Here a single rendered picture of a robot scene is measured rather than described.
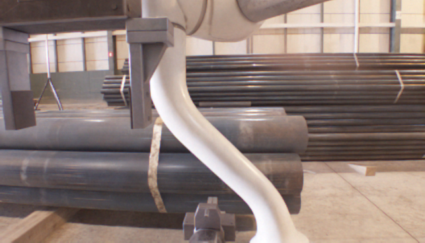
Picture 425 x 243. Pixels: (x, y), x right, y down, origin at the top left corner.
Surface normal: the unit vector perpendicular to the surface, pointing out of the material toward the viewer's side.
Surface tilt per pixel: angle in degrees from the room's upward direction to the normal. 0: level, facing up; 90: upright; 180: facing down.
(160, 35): 90
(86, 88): 90
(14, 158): 41
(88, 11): 90
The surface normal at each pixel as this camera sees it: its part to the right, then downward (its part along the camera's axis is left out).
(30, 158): -0.05, -0.67
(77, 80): -0.08, 0.12
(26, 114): 1.00, -0.02
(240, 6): -0.63, 0.65
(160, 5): 0.33, 0.00
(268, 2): -0.49, 0.82
